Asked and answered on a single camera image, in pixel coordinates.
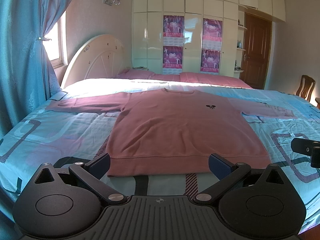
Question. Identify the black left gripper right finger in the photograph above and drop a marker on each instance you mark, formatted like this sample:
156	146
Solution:
252	203

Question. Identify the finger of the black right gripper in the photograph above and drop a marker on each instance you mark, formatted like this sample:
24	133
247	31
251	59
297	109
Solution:
307	147

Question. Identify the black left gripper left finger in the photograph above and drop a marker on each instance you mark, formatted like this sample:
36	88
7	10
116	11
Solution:
65	203

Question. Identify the pink knit sweater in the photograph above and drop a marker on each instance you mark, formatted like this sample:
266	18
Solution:
174	132

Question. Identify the wooden chair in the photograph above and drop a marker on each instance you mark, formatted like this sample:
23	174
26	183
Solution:
306	87

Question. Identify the blue patterned quilt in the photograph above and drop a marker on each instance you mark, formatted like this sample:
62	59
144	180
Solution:
64	138

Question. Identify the brown wooden door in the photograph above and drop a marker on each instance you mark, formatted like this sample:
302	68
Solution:
257	45

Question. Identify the lower right pink poster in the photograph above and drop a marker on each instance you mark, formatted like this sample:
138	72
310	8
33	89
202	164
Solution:
210	61

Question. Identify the pink poster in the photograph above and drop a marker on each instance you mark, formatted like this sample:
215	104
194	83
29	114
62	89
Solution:
173	26
172	57
212	30
210	61

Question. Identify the pink folded blanket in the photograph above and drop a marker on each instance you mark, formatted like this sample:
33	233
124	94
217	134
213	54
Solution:
190	77

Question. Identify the pink pillow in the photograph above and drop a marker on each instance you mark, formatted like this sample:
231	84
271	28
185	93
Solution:
135	74

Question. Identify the cream arched headboard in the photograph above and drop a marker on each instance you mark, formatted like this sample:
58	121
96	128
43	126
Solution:
101	57

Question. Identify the upper right pink poster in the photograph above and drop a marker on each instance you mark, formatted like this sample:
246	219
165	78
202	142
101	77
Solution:
212	30

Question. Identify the window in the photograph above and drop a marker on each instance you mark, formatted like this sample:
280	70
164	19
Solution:
55	43

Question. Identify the cream glossy wardrobe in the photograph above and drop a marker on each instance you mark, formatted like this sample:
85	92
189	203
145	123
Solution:
148	40

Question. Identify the lower left pink poster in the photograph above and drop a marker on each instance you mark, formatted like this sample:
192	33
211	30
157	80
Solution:
172	57

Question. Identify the upper left pink poster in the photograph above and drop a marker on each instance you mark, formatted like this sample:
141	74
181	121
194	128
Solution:
173	26

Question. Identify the teal curtain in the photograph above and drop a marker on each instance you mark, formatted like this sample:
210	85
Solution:
27	75

